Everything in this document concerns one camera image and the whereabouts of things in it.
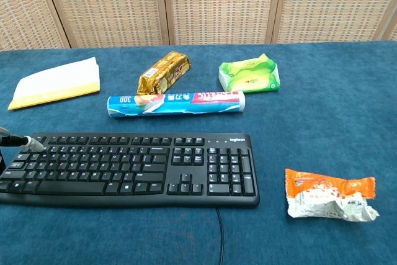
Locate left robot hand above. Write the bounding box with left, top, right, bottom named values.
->
left=0, top=126, right=45, bottom=176

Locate black Logitech keyboard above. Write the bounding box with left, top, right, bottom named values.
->
left=0, top=132, right=261, bottom=209

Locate yellow white paper pad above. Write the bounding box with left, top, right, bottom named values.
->
left=7, top=56, right=101, bottom=111

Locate gold foil biscuit pack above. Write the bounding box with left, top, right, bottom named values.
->
left=137, top=51, right=192, bottom=96

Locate blue cling film box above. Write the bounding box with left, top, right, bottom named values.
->
left=107, top=91, right=246, bottom=120

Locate woven wooden folding screen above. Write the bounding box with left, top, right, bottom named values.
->
left=0, top=0, right=397, bottom=52

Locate green tissue pack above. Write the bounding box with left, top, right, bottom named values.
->
left=218, top=53, right=281, bottom=94

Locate orange white snack wrapper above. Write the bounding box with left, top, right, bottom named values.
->
left=284, top=168, right=380, bottom=223

